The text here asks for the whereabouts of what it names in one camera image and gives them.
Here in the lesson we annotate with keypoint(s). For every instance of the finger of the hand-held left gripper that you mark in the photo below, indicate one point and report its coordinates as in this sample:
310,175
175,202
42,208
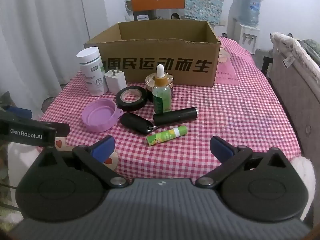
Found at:
62,129
18,112

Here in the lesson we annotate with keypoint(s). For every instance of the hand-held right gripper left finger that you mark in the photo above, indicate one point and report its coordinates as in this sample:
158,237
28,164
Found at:
101,148

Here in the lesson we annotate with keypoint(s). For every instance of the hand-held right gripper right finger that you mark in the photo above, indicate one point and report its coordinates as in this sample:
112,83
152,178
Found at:
221,148

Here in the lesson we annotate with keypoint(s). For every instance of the purple collapsible cup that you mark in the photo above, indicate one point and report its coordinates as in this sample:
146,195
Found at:
100,116

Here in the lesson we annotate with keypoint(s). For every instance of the black key fob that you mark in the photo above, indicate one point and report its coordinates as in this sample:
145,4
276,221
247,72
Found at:
135,122

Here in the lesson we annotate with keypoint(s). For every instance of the black tape roll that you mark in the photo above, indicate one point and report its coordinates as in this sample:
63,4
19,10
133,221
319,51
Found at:
120,103

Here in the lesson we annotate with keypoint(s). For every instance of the black cylindrical flashlight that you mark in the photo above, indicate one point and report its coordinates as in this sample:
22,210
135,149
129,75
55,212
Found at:
175,116

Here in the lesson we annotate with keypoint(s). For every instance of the green printed tube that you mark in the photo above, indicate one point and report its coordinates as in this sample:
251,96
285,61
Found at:
162,136

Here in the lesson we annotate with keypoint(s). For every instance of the white charger plug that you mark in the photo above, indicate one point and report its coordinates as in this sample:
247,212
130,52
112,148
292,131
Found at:
115,82

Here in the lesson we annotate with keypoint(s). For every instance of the white supplement bottle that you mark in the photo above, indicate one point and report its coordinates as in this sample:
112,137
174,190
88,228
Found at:
91,65

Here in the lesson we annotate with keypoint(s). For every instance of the gold lid cream jar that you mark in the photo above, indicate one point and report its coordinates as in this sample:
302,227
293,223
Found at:
149,90

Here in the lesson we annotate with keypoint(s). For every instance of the green dropper bottle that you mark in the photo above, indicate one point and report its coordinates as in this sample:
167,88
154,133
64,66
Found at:
162,100

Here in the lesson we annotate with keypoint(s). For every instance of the brown cardboard box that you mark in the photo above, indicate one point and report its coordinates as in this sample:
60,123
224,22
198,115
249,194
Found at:
112,52

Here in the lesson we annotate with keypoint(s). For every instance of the white cartoon printed cloth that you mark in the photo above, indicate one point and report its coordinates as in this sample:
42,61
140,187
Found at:
62,143

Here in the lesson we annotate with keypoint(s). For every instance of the pink checkered tablecloth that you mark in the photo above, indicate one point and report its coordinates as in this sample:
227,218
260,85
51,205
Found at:
237,120

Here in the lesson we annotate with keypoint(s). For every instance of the pink printed sheet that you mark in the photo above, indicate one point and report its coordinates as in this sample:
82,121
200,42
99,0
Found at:
227,65

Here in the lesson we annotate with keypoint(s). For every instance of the white curtain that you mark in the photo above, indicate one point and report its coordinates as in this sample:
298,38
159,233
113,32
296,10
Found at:
37,30

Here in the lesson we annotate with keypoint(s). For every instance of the white fluffy fabric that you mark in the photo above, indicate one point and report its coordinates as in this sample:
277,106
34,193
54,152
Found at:
303,180

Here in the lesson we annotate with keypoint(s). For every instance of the grey upholstered bed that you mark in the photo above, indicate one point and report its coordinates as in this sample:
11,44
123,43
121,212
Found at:
292,92

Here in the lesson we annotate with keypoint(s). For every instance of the white water dispenser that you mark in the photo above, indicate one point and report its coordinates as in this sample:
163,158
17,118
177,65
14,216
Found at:
246,38

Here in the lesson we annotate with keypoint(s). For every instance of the grey-green blanket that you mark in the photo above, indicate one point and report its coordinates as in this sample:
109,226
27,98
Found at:
310,47

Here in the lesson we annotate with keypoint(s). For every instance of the blue water jug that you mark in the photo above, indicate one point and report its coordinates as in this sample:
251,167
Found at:
250,10

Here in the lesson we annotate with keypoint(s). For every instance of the teal patterned wall cloth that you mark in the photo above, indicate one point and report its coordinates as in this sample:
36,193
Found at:
205,0

